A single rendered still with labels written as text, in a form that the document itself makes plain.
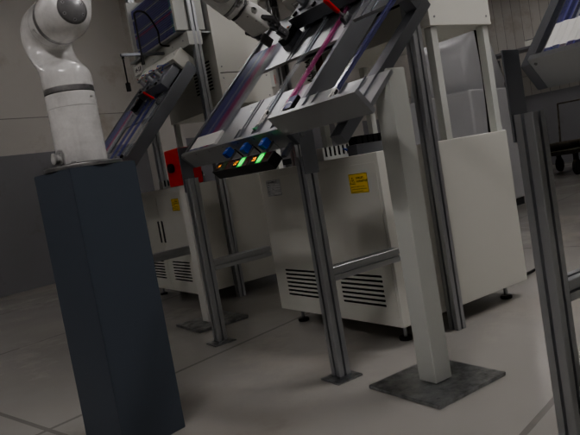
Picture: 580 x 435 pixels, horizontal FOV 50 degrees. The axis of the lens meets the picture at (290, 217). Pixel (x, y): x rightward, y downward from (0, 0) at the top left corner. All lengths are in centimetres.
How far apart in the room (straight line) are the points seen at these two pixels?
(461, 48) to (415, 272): 359
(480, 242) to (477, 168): 26
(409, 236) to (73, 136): 86
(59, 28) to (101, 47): 459
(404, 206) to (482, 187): 73
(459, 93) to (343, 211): 296
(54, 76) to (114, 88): 454
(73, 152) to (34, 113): 412
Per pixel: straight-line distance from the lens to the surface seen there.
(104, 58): 617
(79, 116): 159
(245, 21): 198
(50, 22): 160
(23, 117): 565
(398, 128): 157
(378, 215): 196
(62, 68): 161
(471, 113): 488
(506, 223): 237
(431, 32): 221
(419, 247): 159
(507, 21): 1065
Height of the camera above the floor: 61
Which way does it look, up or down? 4 degrees down
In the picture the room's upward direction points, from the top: 10 degrees counter-clockwise
